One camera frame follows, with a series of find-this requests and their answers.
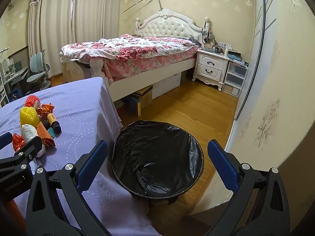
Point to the white tissue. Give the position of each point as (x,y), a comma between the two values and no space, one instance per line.
(30,134)

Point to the cardboard box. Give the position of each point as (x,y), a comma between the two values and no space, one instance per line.
(144,98)

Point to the purple tablecloth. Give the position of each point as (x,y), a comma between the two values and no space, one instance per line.
(78,108)

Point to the clear plastic drawer unit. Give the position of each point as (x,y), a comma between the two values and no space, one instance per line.
(235,78)

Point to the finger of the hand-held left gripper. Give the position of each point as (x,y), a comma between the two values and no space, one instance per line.
(30,147)
(5,139)

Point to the floral pink quilt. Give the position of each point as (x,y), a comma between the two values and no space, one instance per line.
(137,45)

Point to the white wardrobe panel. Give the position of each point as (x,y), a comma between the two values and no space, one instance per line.
(256,54)

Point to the pale blue desk chair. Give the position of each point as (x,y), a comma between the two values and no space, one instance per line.
(37,61)

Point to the white storage box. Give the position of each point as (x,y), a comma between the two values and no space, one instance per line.
(167,84)

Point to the yellow foam fruit net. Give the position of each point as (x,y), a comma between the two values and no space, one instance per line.
(29,118)

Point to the stack of books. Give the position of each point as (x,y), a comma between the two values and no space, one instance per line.
(237,57)

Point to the small white bottle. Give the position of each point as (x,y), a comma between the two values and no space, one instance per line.
(226,51)

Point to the curved metal pole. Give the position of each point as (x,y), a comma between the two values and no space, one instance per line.
(140,2)

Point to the yellow label bottle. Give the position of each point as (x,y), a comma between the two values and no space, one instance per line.
(54,123)

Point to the orange wrapper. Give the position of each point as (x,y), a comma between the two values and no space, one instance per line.
(45,109)

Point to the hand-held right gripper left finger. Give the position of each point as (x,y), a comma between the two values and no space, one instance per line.
(92,162)

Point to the white nightstand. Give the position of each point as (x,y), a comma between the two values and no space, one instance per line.
(211,65)

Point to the white tufted bed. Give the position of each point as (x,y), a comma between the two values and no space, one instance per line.
(169,25)

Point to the round bin with black bag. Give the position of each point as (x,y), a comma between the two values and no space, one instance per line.
(157,157)

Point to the blue plastic stool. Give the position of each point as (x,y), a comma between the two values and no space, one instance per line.
(14,94)

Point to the beige curtain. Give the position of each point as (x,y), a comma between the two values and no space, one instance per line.
(51,29)
(98,12)

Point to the small red wrapper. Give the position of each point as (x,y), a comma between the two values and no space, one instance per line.
(17,141)

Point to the orange packet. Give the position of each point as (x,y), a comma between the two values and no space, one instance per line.
(45,137)

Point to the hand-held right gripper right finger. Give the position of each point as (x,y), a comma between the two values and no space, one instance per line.
(222,163)

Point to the red foam fruit net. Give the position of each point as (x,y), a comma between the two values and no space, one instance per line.
(32,101)

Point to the grey study desk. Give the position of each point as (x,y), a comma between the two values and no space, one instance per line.
(14,75)

